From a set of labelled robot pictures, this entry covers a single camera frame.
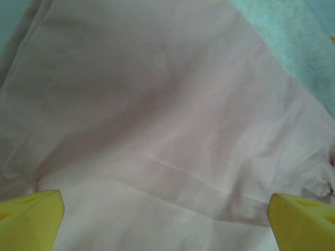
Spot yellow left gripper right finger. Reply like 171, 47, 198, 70
268, 192, 335, 251

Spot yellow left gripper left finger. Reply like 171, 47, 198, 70
0, 189, 65, 251

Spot pale pink shorts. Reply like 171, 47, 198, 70
0, 0, 335, 251

